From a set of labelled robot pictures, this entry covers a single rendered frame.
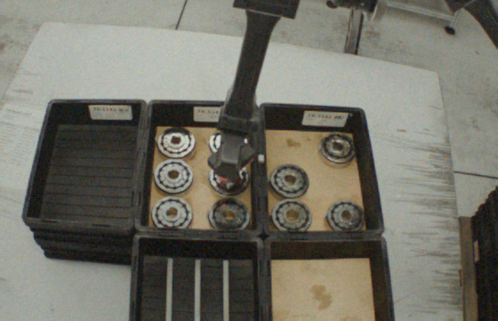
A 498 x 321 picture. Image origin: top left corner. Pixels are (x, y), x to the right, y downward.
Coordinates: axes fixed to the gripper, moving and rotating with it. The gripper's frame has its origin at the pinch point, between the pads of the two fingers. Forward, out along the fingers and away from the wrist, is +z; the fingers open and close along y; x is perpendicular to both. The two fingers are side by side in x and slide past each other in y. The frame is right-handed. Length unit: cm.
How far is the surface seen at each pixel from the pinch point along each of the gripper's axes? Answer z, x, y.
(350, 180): 4.7, -21.6, 25.2
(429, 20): 96, 35, 222
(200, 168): 4.4, 8.3, -2.5
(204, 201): 4.0, 0.0, -8.4
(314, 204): 4.2, -19.6, 12.0
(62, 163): 4.1, 35.7, -31.1
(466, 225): 75, -62, 93
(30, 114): 18, 70, -27
